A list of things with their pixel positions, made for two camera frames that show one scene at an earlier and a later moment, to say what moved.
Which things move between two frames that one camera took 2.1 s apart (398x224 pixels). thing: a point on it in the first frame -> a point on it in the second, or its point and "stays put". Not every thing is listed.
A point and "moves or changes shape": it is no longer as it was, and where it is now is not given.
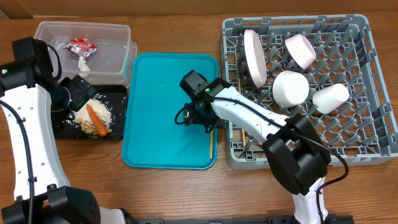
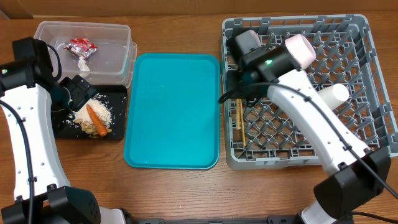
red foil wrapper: [82, 46] stays put
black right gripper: [191, 116] -> [232, 80]
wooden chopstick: [211, 144] moves or changes shape
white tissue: [84, 67] stays put
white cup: [328, 98] stays put
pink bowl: [301, 50] stays put
